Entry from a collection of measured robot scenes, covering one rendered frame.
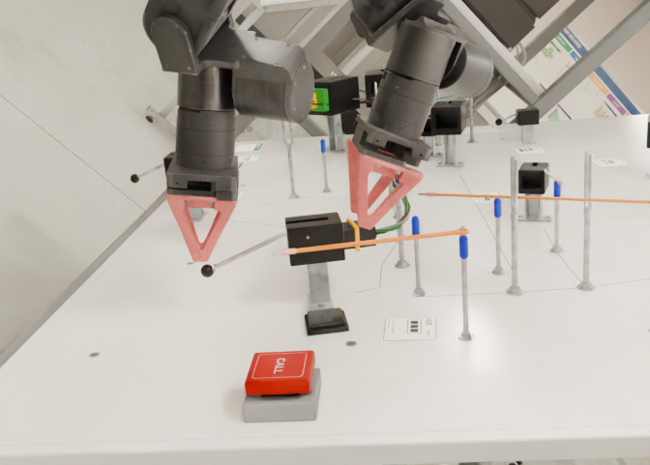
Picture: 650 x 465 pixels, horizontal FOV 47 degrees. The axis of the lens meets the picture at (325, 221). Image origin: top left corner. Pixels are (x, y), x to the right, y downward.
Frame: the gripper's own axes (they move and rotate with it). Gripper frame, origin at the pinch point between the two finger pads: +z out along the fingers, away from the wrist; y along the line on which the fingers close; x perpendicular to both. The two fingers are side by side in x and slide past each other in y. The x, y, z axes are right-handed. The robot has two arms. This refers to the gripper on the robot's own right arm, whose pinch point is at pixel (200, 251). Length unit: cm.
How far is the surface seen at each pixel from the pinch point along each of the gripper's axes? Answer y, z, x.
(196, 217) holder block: 36.2, 6.9, 2.1
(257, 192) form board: 48.1, 5.7, -7.1
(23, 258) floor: 159, 59, 61
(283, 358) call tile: -18.4, 2.4, -7.6
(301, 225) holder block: -1.4, -3.7, -9.8
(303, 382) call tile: -22.3, 2.4, -8.8
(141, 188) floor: 261, 61, 37
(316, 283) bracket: -0.9, 2.6, -12.0
